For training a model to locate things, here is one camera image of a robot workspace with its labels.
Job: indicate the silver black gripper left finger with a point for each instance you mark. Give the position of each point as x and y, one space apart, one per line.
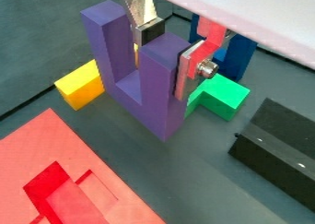
148 26

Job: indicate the silver red gripper right finger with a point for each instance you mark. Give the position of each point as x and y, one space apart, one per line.
195 59

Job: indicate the purple U-shaped block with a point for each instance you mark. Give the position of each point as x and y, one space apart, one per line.
139 75

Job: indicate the red insertion board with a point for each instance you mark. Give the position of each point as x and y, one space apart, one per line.
56 183

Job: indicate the blue U-shaped block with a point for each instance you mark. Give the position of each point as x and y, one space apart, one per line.
234 54

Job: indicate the green zigzag block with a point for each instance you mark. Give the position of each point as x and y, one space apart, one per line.
220 95

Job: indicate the yellow long bar block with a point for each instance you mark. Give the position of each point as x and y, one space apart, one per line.
81 85

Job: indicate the black angle bracket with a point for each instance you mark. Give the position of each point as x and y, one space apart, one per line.
276 147

